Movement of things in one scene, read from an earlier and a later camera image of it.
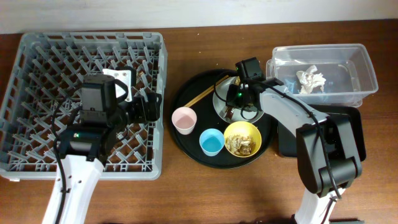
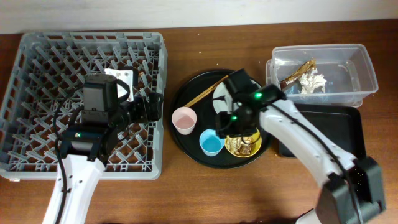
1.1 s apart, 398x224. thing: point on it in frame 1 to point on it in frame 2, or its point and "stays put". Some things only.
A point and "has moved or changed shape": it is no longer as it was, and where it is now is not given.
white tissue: [310, 79] stays put
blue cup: [211, 142] stays put
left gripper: [142, 114] stays put
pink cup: [184, 119] stays put
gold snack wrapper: [229, 110] has moved or changed shape
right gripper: [231, 98] to [227, 126]
